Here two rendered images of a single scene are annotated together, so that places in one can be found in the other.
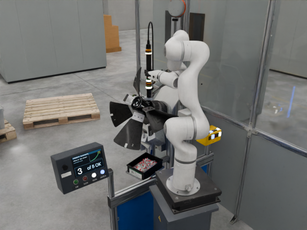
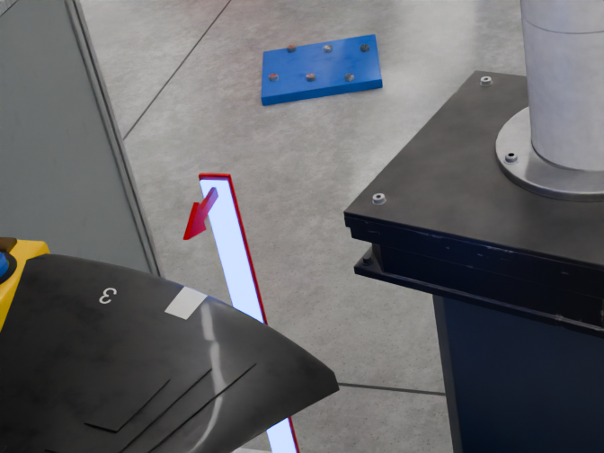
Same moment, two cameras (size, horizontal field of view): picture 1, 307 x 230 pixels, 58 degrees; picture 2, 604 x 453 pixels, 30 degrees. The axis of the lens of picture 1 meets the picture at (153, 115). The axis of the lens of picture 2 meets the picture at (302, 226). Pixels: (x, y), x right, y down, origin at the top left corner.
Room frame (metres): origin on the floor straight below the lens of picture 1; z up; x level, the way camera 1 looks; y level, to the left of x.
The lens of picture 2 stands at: (1.97, 0.46, 1.62)
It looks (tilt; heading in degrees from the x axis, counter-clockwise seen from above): 35 degrees down; 240
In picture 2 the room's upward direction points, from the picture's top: 12 degrees counter-clockwise
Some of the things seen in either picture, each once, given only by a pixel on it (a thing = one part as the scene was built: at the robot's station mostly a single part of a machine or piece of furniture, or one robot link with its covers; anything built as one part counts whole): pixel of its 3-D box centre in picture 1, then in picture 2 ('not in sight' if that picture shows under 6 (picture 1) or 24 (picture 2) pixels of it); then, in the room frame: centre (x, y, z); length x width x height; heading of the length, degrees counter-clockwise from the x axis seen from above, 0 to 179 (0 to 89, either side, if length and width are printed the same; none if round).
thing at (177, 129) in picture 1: (181, 138); not in sight; (1.26, -0.14, 1.32); 0.19 x 0.12 x 0.24; 98
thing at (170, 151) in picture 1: (170, 155); not in sight; (2.26, -0.16, 0.58); 0.09 x 0.05 x 1.15; 35
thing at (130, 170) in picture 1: (145, 165); not in sight; (1.70, 0.06, 0.85); 0.22 x 0.17 x 0.07; 142
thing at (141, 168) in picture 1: (144, 167); not in sight; (1.69, 0.06, 0.83); 0.19 x 0.14 x 0.04; 142
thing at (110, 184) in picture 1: (110, 183); not in sight; (1.35, 0.26, 0.96); 0.03 x 0.03 x 0.20; 35
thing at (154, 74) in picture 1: (157, 75); not in sight; (1.87, -0.03, 1.48); 0.11 x 0.10 x 0.07; 36
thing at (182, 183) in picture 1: (184, 171); (591, 60); (1.27, -0.17, 1.10); 0.19 x 0.19 x 0.18
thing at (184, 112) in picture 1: (187, 115); not in sight; (2.44, -0.33, 0.92); 0.17 x 0.16 x 0.11; 125
